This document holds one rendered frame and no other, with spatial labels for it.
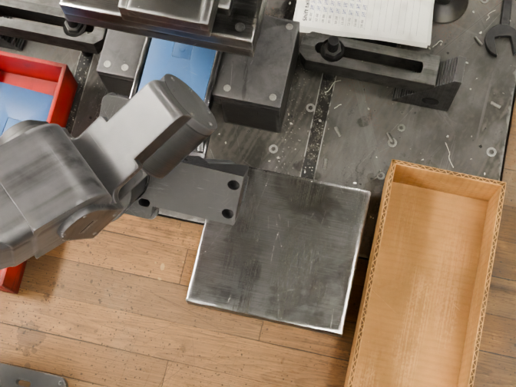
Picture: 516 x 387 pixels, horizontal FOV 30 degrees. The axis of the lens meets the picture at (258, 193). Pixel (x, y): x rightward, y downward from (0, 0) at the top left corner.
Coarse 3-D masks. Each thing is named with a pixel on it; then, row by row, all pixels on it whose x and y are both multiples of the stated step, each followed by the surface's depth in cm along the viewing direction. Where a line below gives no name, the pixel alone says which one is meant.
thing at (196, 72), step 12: (156, 48) 102; (168, 48) 102; (204, 48) 102; (156, 60) 102; (168, 60) 102; (180, 60) 102; (192, 60) 102; (204, 60) 102; (144, 72) 102; (156, 72) 102; (168, 72) 102; (180, 72) 101; (192, 72) 101; (204, 72) 101; (144, 84) 101; (192, 84) 101; (204, 84) 101; (204, 96) 101
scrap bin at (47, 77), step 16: (0, 64) 109; (16, 64) 108; (32, 64) 106; (48, 64) 105; (64, 64) 105; (0, 80) 111; (16, 80) 111; (32, 80) 111; (48, 80) 110; (64, 80) 106; (64, 96) 107; (64, 112) 108; (0, 272) 105; (16, 272) 103; (0, 288) 102; (16, 288) 104
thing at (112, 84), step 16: (112, 80) 104; (288, 80) 104; (128, 96) 108; (288, 96) 109; (224, 112) 106; (240, 112) 105; (256, 112) 104; (272, 112) 102; (256, 128) 109; (272, 128) 108
